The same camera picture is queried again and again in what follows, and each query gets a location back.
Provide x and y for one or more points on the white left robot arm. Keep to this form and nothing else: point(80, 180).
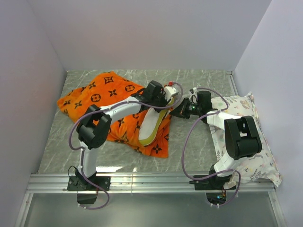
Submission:
point(93, 127)

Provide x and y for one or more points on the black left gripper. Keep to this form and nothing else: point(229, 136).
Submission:
point(164, 101)

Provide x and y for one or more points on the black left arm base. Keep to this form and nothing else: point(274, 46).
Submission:
point(87, 193)

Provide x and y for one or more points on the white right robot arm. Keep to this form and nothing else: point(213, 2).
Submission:
point(242, 139)

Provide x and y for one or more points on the white pillow yellow edge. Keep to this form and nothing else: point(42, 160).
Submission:
point(150, 125)

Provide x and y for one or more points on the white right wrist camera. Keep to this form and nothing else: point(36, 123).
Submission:
point(193, 95)

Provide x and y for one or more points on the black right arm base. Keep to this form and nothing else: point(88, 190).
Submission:
point(208, 184)

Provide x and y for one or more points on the aluminium mounting rail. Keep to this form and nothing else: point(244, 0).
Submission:
point(119, 183)

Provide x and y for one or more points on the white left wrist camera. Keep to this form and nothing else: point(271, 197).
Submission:
point(170, 91)

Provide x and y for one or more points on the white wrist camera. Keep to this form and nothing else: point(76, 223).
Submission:
point(193, 95)
point(170, 91)

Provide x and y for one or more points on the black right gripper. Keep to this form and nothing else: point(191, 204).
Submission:
point(179, 111)

